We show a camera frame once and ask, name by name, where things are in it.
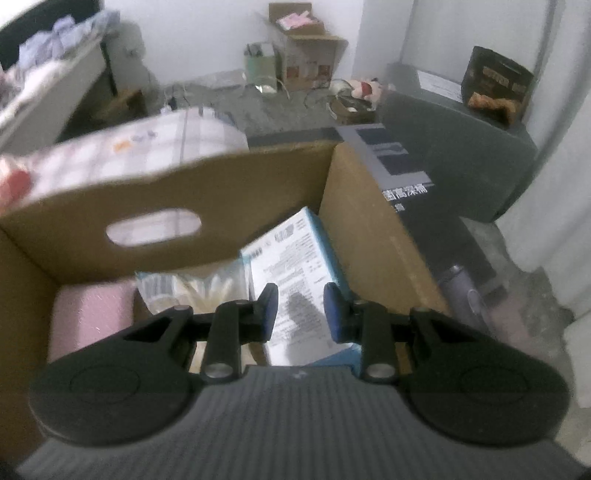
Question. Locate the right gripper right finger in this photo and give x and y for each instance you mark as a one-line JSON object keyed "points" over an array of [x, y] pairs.
{"points": [[390, 343]]}

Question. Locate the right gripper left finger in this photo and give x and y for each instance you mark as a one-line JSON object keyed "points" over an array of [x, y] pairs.
{"points": [[176, 332]]}

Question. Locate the clear plastic barcode bag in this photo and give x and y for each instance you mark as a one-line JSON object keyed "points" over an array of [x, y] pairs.
{"points": [[202, 288]]}

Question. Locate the blue white paper box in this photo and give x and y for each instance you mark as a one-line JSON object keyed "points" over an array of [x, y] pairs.
{"points": [[297, 257]]}

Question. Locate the black printed carton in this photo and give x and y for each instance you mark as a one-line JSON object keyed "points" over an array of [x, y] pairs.
{"points": [[465, 276]]}

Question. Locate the brown cardboard box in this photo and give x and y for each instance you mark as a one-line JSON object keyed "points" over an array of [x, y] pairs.
{"points": [[62, 240]]}

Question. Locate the pink foam block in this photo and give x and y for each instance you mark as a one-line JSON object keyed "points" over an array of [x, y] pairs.
{"points": [[87, 313]]}

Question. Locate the dark grey storage box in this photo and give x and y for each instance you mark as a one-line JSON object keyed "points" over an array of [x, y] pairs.
{"points": [[474, 161]]}

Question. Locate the plaid floral mattress sheet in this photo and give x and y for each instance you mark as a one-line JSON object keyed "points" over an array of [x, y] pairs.
{"points": [[139, 148]]}

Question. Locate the small low cardboard tray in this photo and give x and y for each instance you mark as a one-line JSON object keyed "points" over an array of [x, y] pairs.
{"points": [[351, 111]]}

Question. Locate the small plush doll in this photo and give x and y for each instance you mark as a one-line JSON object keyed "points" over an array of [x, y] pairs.
{"points": [[366, 90]]}

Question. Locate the green paper bag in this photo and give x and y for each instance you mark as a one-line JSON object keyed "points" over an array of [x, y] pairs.
{"points": [[260, 67]]}

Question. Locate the pink wet wipes pack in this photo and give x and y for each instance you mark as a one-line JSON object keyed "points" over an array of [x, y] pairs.
{"points": [[15, 181]]}

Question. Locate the black snack bag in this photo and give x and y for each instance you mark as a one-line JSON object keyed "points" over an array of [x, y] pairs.
{"points": [[496, 86]]}

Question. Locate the far open cardboard box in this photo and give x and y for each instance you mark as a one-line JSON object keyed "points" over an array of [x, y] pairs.
{"points": [[307, 51]]}

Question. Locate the purple crumpled clothes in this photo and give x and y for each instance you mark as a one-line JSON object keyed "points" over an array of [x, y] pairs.
{"points": [[65, 36]]}

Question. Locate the white fluffy blanket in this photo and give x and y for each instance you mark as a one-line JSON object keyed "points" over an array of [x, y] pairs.
{"points": [[51, 94]]}

